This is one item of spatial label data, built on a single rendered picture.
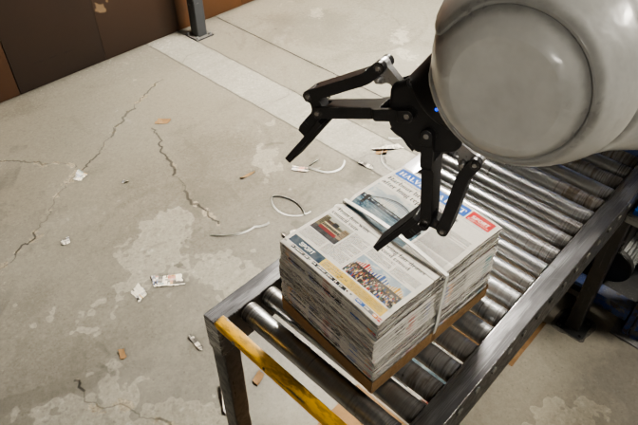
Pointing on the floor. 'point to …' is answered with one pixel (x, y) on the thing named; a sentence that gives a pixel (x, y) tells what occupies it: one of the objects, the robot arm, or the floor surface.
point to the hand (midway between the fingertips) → (342, 194)
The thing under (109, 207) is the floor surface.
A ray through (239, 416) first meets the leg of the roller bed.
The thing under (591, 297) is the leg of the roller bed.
